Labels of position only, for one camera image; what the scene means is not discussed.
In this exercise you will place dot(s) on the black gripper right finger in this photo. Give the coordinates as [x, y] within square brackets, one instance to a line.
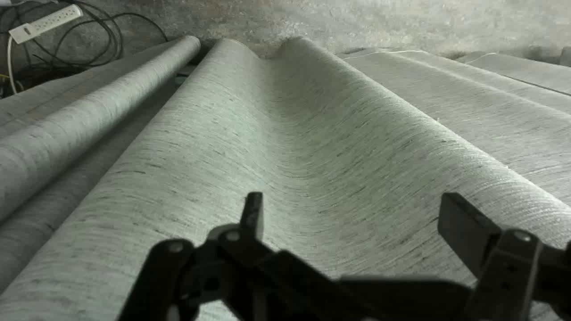
[505, 261]

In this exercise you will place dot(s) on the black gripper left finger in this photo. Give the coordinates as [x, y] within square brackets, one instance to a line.
[250, 268]

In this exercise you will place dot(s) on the grey woven fabric curtain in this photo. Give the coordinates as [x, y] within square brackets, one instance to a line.
[309, 154]

